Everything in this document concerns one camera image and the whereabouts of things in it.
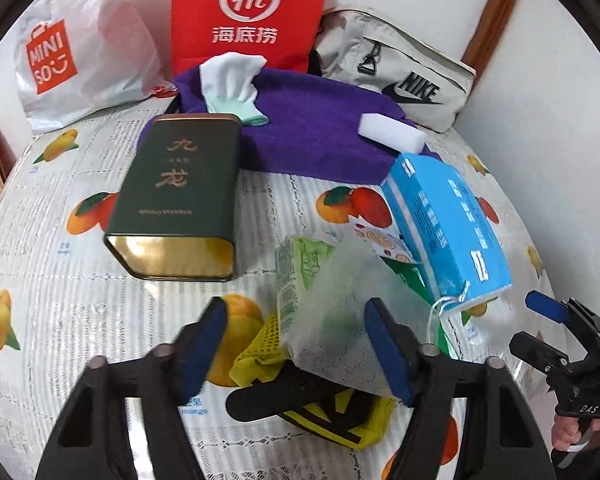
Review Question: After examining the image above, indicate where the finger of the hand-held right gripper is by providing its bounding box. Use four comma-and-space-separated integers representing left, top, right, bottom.
525, 291, 600, 356
509, 332, 576, 381

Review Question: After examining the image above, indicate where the white sponge block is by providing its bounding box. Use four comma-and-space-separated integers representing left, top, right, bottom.
357, 112, 427, 155

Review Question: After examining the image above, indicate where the person's right hand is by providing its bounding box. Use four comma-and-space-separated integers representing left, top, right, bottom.
551, 411, 600, 467

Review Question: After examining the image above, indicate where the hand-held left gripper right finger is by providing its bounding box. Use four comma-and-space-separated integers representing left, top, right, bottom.
364, 297, 553, 480

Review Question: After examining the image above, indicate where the fruit print tablecloth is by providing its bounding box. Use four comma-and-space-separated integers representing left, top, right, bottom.
0, 105, 561, 480

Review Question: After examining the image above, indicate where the green tissue packet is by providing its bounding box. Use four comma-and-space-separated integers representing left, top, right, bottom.
274, 236, 338, 346

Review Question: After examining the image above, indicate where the red paper bag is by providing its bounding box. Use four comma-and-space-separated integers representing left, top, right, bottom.
170, 0, 336, 78

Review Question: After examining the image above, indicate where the purple towel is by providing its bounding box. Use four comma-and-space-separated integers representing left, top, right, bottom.
137, 65, 443, 187

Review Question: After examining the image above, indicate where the white plastic shopping bag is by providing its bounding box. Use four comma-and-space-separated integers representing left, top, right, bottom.
12, 0, 178, 134

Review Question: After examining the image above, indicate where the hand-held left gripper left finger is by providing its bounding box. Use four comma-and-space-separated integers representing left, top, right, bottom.
35, 297, 231, 480

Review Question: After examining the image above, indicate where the white glove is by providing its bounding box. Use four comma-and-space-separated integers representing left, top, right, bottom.
199, 52, 271, 127

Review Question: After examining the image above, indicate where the black watch strap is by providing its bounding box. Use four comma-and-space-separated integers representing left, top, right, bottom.
225, 372, 376, 428

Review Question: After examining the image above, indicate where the yellow mesh pouch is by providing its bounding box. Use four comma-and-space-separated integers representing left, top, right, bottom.
230, 310, 398, 451

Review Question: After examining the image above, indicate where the wooden door frame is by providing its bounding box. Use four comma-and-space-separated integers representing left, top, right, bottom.
460, 0, 526, 68

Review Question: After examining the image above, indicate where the beige waist bag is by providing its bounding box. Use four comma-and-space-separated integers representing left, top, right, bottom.
310, 7, 478, 134

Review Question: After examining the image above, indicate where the dark green tin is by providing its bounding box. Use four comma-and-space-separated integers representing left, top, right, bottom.
102, 112, 243, 282

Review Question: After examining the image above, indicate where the blue tissue box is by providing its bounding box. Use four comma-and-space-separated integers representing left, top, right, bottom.
381, 152, 512, 318

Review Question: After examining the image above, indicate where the orange slice print packet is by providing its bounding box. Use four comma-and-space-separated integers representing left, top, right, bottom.
350, 220, 416, 266

